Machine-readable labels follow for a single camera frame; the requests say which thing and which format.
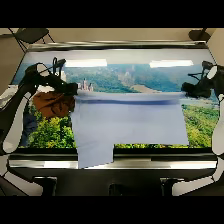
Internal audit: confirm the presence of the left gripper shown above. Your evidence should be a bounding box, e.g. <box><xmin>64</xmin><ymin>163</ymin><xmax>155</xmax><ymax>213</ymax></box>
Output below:
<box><xmin>63</xmin><ymin>82</ymin><xmax>80</xmax><ymax>97</ymax></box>

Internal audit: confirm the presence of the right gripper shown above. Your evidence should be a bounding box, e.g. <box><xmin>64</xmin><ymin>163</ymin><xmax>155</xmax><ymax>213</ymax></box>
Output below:
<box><xmin>181</xmin><ymin>81</ymin><xmax>202</xmax><ymax>99</ymax></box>

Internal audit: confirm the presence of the light blue shirt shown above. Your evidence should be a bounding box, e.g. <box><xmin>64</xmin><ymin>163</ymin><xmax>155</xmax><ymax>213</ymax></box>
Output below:
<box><xmin>70</xmin><ymin>90</ymin><xmax>190</xmax><ymax>170</ymax></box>

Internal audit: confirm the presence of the brown garment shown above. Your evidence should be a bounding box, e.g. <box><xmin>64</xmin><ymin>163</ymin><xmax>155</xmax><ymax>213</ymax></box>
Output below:
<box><xmin>32</xmin><ymin>91</ymin><xmax>77</xmax><ymax>120</ymax></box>

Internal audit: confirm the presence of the black chair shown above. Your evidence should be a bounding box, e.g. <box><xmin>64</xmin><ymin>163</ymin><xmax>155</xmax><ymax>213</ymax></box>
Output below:
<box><xmin>187</xmin><ymin>27</ymin><xmax>218</xmax><ymax>43</ymax></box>
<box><xmin>7</xmin><ymin>27</ymin><xmax>55</xmax><ymax>52</ymax></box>

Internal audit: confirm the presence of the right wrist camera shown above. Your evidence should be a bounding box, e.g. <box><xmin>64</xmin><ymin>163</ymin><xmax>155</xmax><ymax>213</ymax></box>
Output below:
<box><xmin>200</xmin><ymin>60</ymin><xmax>215</xmax><ymax>72</ymax></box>

